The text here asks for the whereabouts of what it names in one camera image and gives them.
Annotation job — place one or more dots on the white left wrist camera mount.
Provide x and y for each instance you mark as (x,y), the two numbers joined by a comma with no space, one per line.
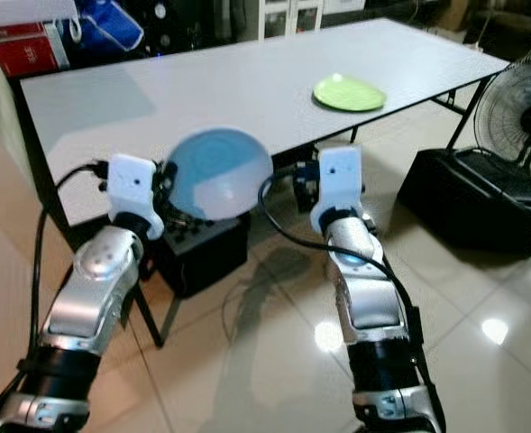
(134,189)

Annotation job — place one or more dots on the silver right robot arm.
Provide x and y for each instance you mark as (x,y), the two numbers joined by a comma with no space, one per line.
(378,307)

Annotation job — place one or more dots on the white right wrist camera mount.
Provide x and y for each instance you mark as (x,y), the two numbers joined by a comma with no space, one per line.
(337,185)

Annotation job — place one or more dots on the white table with black legs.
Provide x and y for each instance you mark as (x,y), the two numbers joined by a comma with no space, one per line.
(211,86)

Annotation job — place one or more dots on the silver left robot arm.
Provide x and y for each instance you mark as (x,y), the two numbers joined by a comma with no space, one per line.
(89,289)

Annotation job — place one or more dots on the red carton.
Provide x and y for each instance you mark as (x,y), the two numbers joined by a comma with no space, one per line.
(26,52)

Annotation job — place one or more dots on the white shelf cabinet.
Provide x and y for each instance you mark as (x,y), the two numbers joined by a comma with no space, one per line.
(292,16)

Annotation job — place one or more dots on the green plate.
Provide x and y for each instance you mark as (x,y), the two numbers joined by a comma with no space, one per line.
(348,93)

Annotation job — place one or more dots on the small black box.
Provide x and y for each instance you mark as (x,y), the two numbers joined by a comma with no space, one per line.
(202,257)

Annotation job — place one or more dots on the large black case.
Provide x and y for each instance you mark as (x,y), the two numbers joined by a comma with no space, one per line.
(472,203)

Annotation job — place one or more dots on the black standing fan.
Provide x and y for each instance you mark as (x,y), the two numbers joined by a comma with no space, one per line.
(517,108)

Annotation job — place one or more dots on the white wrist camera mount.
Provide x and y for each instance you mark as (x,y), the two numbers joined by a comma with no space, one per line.
(134,189)
(337,185)

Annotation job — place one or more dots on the light blue plate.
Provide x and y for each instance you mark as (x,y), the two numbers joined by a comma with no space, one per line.
(220,171)

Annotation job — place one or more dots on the blue bag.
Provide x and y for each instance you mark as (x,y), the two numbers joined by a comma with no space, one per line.
(112,25)

